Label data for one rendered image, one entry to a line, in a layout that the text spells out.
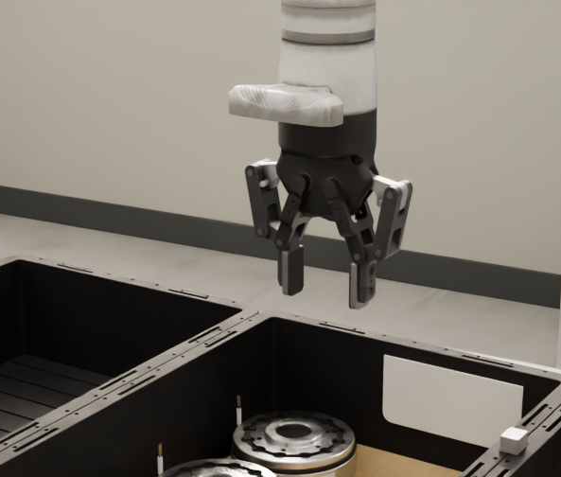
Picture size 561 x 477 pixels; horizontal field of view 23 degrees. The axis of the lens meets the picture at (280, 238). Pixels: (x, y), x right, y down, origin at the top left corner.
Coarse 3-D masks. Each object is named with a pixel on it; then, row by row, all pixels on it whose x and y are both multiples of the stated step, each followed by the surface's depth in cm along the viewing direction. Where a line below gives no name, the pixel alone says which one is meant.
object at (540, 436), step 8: (560, 408) 103; (552, 416) 101; (560, 416) 101; (544, 424) 100; (552, 424) 100; (560, 424) 100; (536, 432) 99; (544, 432) 99; (552, 432) 99; (560, 432) 100; (528, 440) 97; (536, 440) 97; (544, 440) 97; (552, 440) 98; (528, 448) 96; (536, 448) 96; (544, 448) 97; (512, 456) 95; (520, 456) 95; (528, 456) 95; (536, 456) 96; (504, 464) 94; (512, 464) 94; (520, 464) 94; (528, 464) 95; (496, 472) 93; (504, 472) 93; (512, 472) 93; (520, 472) 94
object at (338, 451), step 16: (256, 416) 117; (272, 416) 118; (288, 416) 118; (304, 416) 118; (320, 416) 117; (240, 432) 115; (256, 432) 115; (336, 432) 115; (352, 432) 115; (240, 448) 112; (256, 448) 112; (272, 448) 112; (304, 448) 112; (320, 448) 112; (336, 448) 112; (352, 448) 113; (272, 464) 110; (288, 464) 109; (304, 464) 109; (320, 464) 110
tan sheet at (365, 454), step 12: (228, 456) 117; (360, 456) 117; (372, 456) 117; (384, 456) 117; (396, 456) 117; (360, 468) 115; (372, 468) 115; (384, 468) 115; (396, 468) 115; (408, 468) 115; (420, 468) 115; (432, 468) 115; (444, 468) 115
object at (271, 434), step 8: (272, 424) 115; (280, 424) 115; (288, 424) 115; (296, 424) 115; (304, 424) 115; (312, 424) 115; (272, 432) 113; (312, 432) 113; (320, 432) 113; (272, 440) 112; (280, 440) 112; (288, 440) 112; (296, 440) 112; (304, 440) 112; (312, 440) 112; (320, 440) 113; (288, 448) 112; (296, 448) 112
